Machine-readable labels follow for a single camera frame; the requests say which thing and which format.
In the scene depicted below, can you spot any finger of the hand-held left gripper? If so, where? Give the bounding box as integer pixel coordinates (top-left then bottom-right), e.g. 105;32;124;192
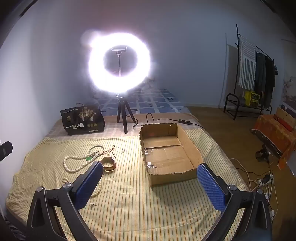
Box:
0;141;13;163

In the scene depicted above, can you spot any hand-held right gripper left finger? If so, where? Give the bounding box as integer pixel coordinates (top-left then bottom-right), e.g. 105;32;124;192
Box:
26;161;104;241

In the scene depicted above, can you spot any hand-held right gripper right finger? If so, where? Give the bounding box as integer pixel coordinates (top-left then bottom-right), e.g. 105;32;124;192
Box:
196;163;273;241

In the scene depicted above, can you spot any green pendant cord necklace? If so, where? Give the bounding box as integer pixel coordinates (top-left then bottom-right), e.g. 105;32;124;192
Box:
85;145;117;161

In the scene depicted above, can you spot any cardboard box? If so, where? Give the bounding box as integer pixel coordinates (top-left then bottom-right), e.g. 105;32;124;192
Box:
139;123;204;188

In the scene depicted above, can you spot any brown bangle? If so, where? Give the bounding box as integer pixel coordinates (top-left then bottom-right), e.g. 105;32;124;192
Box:
100;156;117;173

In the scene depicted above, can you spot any yellow striped sheet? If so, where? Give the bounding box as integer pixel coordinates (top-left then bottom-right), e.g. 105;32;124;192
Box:
5;128;251;241

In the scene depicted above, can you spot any small black device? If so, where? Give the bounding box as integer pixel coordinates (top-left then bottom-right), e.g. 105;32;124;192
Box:
255;145;273;163

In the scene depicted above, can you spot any black printed bag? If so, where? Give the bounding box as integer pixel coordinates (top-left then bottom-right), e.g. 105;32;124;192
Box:
60;105;105;136

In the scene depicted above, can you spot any zebra print cloth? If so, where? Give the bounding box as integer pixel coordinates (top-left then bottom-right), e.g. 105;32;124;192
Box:
0;214;27;241

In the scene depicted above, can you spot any black tripod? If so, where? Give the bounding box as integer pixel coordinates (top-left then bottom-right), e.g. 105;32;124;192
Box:
115;93;137;134

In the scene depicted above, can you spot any black clothes rack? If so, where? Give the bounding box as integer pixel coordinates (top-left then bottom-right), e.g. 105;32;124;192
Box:
223;24;278;121

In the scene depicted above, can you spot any yellow box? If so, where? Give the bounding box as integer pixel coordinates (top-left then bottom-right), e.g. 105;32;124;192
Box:
244;90;260;107

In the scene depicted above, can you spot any black hanging garment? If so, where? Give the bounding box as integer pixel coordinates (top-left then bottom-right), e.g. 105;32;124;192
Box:
264;57;278;108

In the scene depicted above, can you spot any dark green hanging garment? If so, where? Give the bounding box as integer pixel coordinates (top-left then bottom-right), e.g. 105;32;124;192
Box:
254;52;266;93

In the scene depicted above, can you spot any white striped towel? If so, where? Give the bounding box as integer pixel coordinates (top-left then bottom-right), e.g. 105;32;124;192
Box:
238;35;257;90

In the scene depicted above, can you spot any white bead bracelet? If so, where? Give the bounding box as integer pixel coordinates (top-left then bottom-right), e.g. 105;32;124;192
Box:
62;177;102;197

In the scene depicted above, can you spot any white twisted pearl necklace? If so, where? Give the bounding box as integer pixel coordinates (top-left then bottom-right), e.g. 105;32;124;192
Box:
63;153;99;173

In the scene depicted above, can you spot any white power strip with cables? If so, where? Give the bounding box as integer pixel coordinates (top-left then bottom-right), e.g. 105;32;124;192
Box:
229;158;279;220

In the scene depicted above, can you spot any black cable with switch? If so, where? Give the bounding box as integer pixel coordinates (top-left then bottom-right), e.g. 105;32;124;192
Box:
133;113;208;130

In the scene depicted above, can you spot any bright ring light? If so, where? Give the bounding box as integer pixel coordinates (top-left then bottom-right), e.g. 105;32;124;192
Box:
81;29;154;93

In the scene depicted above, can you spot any wall poster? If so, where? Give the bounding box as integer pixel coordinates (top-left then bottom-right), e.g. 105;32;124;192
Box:
281;74;296;109

